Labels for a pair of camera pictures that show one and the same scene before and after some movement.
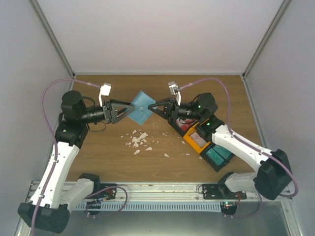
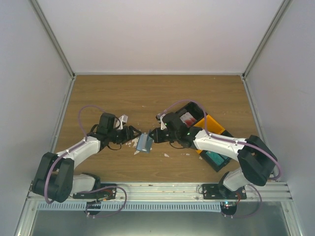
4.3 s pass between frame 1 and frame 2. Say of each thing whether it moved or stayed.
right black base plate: stayed
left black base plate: stayed
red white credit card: stayed
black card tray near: stayed
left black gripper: moved
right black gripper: moved
